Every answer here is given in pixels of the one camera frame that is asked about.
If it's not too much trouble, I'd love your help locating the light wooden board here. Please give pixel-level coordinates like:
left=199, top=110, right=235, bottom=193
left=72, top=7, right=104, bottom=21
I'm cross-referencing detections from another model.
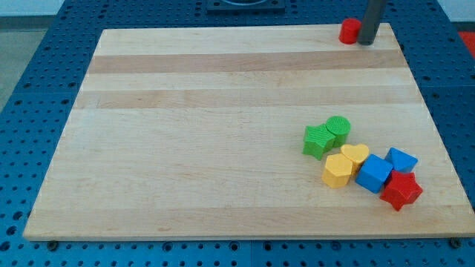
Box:
left=23, top=23, right=474, bottom=241

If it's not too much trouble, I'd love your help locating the green star block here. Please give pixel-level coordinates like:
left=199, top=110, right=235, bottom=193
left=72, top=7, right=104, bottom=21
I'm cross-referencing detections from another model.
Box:
left=302, top=124, right=336, bottom=160

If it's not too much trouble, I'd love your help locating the green cylinder block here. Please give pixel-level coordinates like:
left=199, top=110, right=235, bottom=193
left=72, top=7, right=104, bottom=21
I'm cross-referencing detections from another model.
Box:
left=326, top=116, right=351, bottom=148

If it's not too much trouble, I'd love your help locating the yellow hexagon block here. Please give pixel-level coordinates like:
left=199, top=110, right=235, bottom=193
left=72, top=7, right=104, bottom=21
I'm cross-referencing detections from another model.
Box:
left=322, top=154, right=353, bottom=188

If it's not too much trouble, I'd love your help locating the yellow heart block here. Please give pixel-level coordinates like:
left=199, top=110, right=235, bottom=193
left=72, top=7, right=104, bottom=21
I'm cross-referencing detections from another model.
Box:
left=340, top=144, right=370, bottom=176

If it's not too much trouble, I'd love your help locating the blue cube block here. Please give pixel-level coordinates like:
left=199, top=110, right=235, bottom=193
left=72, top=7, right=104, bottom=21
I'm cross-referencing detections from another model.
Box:
left=356, top=154, right=393, bottom=194

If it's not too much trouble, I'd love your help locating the red cylinder block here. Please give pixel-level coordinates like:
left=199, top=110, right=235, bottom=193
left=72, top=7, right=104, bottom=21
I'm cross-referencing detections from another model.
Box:
left=338, top=18, right=361, bottom=45

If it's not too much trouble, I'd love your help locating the blue triangle block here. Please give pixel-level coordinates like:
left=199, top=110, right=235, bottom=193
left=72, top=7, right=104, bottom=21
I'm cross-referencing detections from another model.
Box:
left=384, top=148, right=419, bottom=173

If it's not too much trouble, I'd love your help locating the red star block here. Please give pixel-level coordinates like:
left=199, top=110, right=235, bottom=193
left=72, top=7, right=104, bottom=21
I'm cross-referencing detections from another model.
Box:
left=379, top=170, right=423, bottom=211

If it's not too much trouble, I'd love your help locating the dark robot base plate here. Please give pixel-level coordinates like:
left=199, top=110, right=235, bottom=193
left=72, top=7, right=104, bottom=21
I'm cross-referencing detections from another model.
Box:
left=206, top=0, right=286, bottom=14

